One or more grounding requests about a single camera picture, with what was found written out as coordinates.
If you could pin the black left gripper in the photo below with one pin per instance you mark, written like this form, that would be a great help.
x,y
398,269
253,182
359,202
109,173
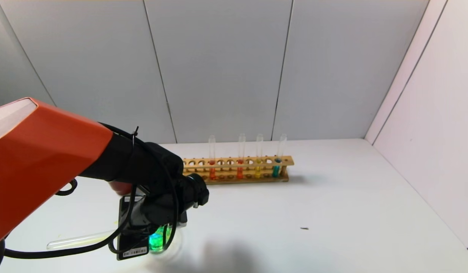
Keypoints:
x,y
132,247

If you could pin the test tube with yellow liquid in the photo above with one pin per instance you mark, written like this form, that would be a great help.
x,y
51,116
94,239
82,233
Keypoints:
x,y
258,171
78,239

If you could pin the red plastic cup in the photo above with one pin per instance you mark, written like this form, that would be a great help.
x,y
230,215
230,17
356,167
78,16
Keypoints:
x,y
120,188

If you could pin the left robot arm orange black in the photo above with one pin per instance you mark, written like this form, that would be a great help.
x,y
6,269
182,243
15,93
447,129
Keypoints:
x,y
44,159

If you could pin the test tube with red liquid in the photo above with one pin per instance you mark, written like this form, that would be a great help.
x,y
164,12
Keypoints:
x,y
239,172
212,172

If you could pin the wooden test tube rack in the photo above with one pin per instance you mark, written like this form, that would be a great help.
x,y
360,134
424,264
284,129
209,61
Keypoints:
x,y
249,180

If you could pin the test tube with blue liquid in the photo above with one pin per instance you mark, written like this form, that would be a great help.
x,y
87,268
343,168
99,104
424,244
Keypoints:
x,y
275,170

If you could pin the clear glass dish with spout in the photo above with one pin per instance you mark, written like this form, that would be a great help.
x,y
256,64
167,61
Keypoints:
x,y
158,242

